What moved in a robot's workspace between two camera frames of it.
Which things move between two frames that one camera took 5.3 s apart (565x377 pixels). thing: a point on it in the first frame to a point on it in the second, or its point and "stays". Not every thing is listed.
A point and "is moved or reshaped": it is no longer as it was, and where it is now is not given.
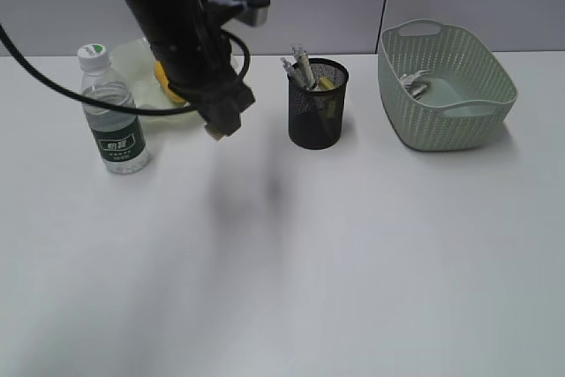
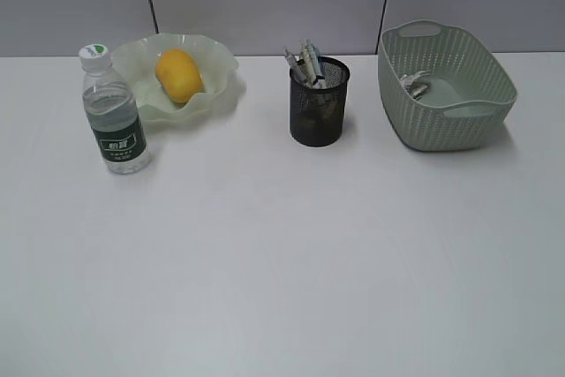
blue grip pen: (296, 78) to (315, 56)
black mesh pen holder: (315, 114) stays
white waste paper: (417, 82) stays
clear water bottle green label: (118, 132) stays
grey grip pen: (288, 62) is moved or reshaped
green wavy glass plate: (135, 62) stays
